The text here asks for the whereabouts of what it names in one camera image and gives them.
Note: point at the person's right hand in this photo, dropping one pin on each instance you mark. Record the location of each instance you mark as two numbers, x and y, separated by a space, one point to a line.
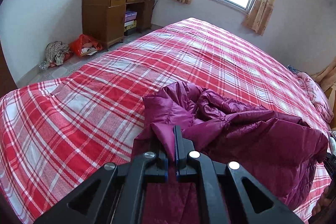
326 200

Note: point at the bed with red plaid sheet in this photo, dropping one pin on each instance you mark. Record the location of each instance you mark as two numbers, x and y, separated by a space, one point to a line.
105 98

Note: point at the crumpled silver foil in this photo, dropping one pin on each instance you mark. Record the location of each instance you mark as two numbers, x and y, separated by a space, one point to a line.
43 65

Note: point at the pink quilt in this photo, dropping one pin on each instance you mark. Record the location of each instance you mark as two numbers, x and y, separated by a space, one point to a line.
317 98

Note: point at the wooden headboard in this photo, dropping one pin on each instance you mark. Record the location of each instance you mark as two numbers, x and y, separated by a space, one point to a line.
331 96

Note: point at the brown wooden desk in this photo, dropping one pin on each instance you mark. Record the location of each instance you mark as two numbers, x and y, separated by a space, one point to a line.
102 19

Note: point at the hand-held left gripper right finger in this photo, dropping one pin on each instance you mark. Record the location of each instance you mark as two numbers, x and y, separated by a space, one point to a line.
181 161

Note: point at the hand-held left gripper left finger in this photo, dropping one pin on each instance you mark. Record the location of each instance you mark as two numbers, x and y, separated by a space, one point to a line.
160 166

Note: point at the grey crumpled cloth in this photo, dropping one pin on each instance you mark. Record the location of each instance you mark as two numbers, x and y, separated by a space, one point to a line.
56 52

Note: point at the magenta quilted down jacket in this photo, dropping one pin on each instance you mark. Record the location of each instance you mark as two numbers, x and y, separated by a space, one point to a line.
249 140

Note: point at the red plastic bag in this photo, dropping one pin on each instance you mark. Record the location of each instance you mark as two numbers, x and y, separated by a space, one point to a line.
78 47

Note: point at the blue cloth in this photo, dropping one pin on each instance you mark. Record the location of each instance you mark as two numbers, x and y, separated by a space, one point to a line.
292 69

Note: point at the brown wooden door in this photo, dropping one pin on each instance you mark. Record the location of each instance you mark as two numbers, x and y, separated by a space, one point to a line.
5 77

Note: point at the black and yellow box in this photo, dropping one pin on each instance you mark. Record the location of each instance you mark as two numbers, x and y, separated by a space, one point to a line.
130 29

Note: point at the small white box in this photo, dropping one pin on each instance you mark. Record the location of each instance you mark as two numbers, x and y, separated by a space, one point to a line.
130 22

